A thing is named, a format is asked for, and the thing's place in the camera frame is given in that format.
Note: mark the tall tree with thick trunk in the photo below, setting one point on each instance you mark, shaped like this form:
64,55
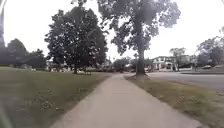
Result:
140,50

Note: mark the grey concrete pavement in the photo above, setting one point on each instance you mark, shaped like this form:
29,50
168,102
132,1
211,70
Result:
116,106

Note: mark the dark broad tree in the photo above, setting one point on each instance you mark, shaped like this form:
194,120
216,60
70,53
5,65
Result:
76,36

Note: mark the white building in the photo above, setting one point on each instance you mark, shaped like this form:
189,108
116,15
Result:
163,62

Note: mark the small thin tree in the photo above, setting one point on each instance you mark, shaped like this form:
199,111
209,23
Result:
177,52

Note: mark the wide grass lawn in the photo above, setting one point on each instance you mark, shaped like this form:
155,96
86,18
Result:
40,90

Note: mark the grass verge beside road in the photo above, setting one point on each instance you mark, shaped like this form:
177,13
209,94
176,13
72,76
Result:
186,96

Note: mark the grey asphalt road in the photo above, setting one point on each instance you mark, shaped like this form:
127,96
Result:
200,80

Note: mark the vehicle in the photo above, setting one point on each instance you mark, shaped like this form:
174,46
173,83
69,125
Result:
206,66

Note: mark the group of dark trees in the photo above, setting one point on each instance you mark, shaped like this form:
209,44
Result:
16,53

